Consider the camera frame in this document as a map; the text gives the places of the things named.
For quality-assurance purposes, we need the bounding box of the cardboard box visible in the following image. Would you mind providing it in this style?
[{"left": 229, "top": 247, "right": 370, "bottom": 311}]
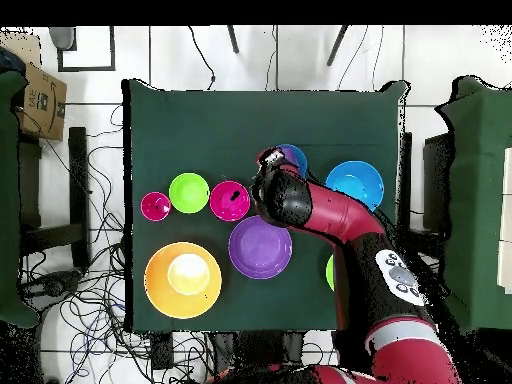
[{"left": 15, "top": 61, "right": 68, "bottom": 142}]

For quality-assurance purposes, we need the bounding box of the purple bowl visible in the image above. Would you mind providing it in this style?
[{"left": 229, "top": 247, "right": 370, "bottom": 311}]
[{"left": 228, "top": 214, "right": 294, "bottom": 280}]

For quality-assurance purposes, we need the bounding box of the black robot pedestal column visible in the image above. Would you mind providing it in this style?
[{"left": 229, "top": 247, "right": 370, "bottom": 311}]
[{"left": 209, "top": 330, "right": 309, "bottom": 373}]

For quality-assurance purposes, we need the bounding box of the green cloth covered table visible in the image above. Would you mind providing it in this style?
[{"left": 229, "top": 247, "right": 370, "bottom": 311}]
[
  {"left": 433, "top": 75, "right": 512, "bottom": 337},
  {"left": 0, "top": 69, "right": 40, "bottom": 329}
]

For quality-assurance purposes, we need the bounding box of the large blue bowl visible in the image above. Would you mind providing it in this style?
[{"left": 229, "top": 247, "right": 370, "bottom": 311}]
[{"left": 324, "top": 160, "right": 385, "bottom": 212}]

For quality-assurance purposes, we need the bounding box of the small blue bowl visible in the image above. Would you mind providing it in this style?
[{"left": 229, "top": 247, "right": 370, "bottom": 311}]
[{"left": 275, "top": 143, "right": 309, "bottom": 180}]

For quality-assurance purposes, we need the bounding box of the black floor cable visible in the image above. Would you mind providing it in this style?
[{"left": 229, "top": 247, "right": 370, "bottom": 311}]
[{"left": 187, "top": 25, "right": 218, "bottom": 91}]

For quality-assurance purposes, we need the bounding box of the purple cup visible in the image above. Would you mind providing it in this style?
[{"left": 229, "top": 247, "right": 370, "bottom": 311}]
[{"left": 279, "top": 146, "right": 300, "bottom": 167}]

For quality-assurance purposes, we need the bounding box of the large yellow bowl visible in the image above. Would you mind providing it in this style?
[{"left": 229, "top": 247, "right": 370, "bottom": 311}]
[{"left": 143, "top": 241, "right": 223, "bottom": 320}]

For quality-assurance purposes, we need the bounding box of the red cup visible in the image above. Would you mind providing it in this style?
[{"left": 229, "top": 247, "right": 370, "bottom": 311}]
[{"left": 139, "top": 191, "right": 172, "bottom": 222}]

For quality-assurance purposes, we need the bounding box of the black tripod leg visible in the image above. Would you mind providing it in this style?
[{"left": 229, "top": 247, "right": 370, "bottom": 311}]
[
  {"left": 326, "top": 25, "right": 350, "bottom": 68},
  {"left": 226, "top": 25, "right": 241, "bottom": 55}
]

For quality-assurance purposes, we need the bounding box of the black square floor frame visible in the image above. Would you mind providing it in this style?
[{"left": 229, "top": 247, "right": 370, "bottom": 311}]
[{"left": 55, "top": 25, "right": 117, "bottom": 74}]

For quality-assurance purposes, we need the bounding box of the black bench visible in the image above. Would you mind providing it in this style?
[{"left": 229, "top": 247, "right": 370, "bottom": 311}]
[{"left": 17, "top": 126, "right": 92, "bottom": 269}]

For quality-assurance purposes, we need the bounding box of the small green bowl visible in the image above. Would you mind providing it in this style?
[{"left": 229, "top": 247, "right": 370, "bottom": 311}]
[{"left": 168, "top": 172, "right": 211, "bottom": 215}]

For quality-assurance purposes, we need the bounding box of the large green bowl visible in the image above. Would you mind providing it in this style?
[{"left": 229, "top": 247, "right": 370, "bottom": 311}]
[{"left": 325, "top": 253, "right": 336, "bottom": 292}]

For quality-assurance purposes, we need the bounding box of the small pink bowl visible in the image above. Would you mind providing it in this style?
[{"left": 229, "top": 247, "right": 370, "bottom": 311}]
[{"left": 208, "top": 180, "right": 252, "bottom": 222}]

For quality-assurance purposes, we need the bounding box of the grey stand base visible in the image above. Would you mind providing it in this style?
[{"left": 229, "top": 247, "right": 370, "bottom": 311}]
[{"left": 19, "top": 270, "right": 83, "bottom": 307}]

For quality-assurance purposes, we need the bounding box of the dark green tablecloth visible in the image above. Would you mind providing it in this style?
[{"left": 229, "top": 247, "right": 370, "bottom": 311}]
[{"left": 121, "top": 78, "right": 411, "bottom": 334}]

